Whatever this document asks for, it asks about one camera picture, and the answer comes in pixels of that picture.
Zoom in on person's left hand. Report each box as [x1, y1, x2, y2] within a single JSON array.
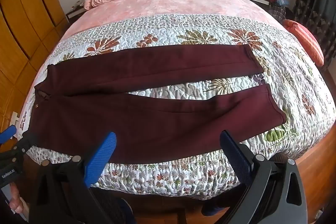
[[9, 183, 30, 222]]

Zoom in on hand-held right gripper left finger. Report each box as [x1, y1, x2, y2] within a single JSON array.
[[28, 132, 117, 224]]

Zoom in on pink bed sheet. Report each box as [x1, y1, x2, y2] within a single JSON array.
[[62, 0, 276, 42]]

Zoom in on wooden wardrobe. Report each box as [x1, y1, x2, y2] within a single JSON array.
[[0, 0, 69, 140]]

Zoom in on person's left leg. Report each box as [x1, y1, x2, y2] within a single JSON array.
[[96, 190, 135, 224]]

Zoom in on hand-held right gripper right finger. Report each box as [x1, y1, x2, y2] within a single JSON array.
[[220, 130, 307, 224]]

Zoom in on plaid cloth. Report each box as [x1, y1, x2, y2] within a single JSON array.
[[268, 5, 287, 24]]

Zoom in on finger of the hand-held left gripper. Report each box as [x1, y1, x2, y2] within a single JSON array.
[[0, 125, 17, 146], [5, 132, 39, 161]]

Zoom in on floral quilted bedspread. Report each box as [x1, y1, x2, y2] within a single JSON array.
[[20, 13, 332, 201]]

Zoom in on dark patterned curtain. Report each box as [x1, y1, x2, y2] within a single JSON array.
[[291, 0, 336, 72]]

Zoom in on maroon pants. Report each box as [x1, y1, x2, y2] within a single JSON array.
[[34, 43, 288, 165]]

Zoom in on orange pillow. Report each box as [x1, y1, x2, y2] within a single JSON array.
[[282, 19, 324, 67]]

